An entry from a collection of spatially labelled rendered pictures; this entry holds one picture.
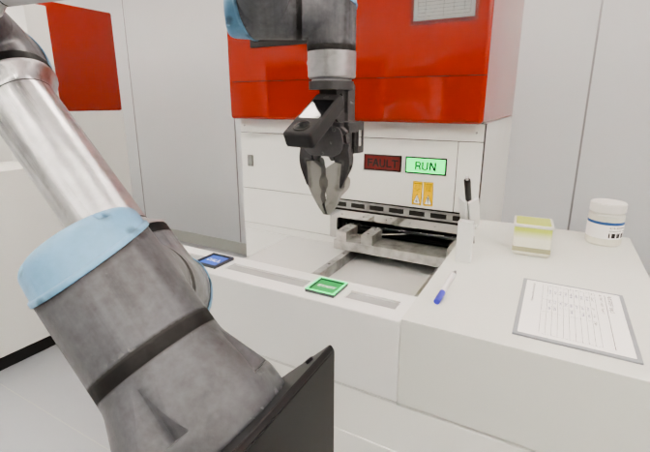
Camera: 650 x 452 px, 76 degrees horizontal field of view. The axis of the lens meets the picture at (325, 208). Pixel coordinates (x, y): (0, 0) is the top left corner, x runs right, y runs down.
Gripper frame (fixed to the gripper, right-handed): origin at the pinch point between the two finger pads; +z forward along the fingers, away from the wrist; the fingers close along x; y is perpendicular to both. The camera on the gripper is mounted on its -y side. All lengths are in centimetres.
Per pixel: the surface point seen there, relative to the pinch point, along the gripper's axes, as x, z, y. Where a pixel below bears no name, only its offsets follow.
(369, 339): -10.0, 19.0, -4.0
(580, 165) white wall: -45, 17, 207
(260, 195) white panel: 58, 15, 58
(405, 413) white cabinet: -16.5, 30.1, -4.0
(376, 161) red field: 14, 0, 58
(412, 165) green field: 3, 1, 58
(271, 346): 8.9, 26.2, -4.0
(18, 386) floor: 172, 111, 20
